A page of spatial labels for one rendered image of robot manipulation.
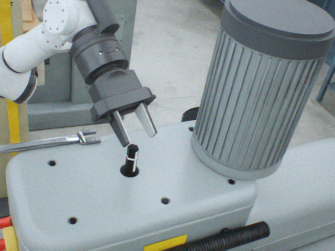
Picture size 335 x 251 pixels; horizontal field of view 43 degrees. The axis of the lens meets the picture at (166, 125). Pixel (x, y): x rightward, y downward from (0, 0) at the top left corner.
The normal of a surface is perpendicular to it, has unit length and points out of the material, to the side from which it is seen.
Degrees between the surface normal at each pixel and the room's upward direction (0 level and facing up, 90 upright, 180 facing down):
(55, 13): 72
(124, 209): 0
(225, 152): 90
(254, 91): 90
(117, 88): 30
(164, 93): 0
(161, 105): 0
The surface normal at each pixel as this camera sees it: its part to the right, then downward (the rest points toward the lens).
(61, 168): 0.15, -0.78
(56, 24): -0.57, 0.12
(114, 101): 0.44, -0.40
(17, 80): 0.67, 0.14
